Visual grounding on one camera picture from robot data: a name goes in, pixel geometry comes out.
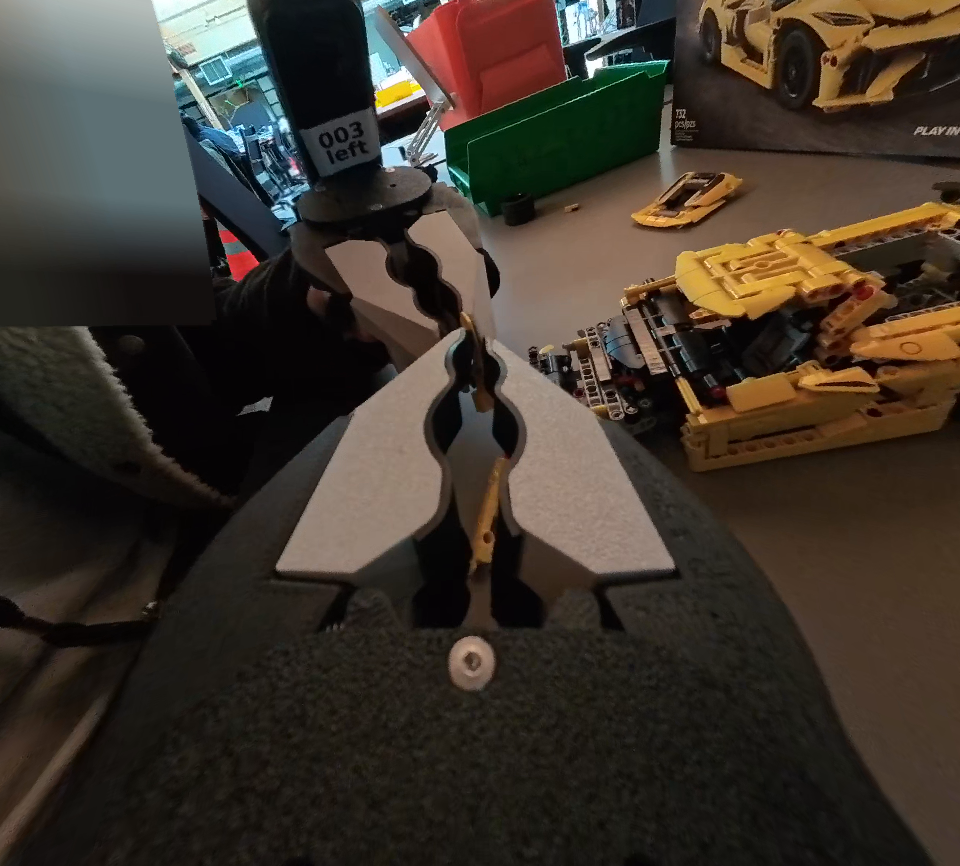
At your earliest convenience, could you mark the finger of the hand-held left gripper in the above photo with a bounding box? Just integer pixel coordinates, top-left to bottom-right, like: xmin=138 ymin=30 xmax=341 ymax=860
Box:
xmin=327 ymin=239 xmax=453 ymax=359
xmin=408 ymin=206 xmax=498 ymax=340

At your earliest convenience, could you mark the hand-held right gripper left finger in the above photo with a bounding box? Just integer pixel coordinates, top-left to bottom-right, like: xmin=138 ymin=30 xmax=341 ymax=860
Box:
xmin=276 ymin=328 xmax=468 ymax=629

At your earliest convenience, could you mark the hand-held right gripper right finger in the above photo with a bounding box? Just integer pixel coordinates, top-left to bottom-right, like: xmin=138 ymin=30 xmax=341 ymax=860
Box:
xmin=486 ymin=339 xmax=678 ymax=629

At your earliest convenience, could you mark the yellow black brick subassembly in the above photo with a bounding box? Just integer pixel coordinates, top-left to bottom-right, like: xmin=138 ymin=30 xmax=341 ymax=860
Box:
xmin=468 ymin=455 xmax=510 ymax=580

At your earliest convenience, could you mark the yellow brick car model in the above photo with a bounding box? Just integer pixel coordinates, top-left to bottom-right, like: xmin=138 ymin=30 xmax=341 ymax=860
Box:
xmin=528 ymin=202 xmax=960 ymax=473

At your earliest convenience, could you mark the person's left forearm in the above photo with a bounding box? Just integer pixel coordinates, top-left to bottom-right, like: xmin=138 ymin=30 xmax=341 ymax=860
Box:
xmin=213 ymin=247 xmax=399 ymax=425

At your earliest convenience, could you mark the white desk lamp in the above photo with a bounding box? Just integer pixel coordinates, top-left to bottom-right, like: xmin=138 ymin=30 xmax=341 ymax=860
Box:
xmin=373 ymin=5 xmax=460 ymax=168

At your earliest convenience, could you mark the grey desk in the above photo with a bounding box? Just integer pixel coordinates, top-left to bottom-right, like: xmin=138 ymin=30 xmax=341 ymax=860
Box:
xmin=375 ymin=144 xmax=960 ymax=866

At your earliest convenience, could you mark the person's left hand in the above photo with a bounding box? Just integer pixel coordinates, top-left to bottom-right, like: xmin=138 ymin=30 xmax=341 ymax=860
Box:
xmin=303 ymin=281 xmax=365 ymax=342

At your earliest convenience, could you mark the black office chair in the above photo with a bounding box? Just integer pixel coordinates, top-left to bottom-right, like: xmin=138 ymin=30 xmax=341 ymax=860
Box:
xmin=182 ymin=118 xmax=295 ymax=261

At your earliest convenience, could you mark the green plastic bin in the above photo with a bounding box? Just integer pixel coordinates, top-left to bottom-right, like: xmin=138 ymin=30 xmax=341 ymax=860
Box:
xmin=444 ymin=59 xmax=671 ymax=218

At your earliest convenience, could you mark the red bag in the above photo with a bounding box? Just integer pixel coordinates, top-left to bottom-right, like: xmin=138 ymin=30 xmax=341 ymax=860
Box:
xmin=405 ymin=0 xmax=569 ymax=132

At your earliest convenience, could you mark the yellow car roof section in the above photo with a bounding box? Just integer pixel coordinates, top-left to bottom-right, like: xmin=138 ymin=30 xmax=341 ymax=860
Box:
xmin=631 ymin=170 xmax=744 ymax=230

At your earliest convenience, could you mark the person's fleece-collared jacket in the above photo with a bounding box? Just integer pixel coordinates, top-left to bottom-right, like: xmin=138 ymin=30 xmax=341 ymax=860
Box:
xmin=0 ymin=326 xmax=245 ymax=511

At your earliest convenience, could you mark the person's light grey hoodie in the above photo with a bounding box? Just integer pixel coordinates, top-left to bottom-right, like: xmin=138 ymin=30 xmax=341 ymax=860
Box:
xmin=0 ymin=431 xmax=226 ymax=866

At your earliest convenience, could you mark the toy car set box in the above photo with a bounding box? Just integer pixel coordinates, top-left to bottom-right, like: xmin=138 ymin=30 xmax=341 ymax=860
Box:
xmin=669 ymin=0 xmax=960 ymax=158

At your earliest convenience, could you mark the black hoodie drawstring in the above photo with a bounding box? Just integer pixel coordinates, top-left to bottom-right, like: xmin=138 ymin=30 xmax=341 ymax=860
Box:
xmin=0 ymin=594 xmax=160 ymax=650

